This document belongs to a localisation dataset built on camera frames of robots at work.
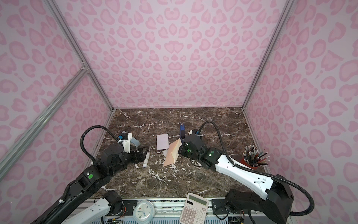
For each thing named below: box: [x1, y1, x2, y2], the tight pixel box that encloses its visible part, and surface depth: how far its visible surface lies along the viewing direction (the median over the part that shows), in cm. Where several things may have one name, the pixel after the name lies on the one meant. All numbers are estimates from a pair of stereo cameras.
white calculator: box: [179, 192, 210, 224], surface depth 72 cm
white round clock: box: [132, 199, 156, 224], surface depth 71 cm
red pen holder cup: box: [240, 144, 271, 170], surface depth 78 cm
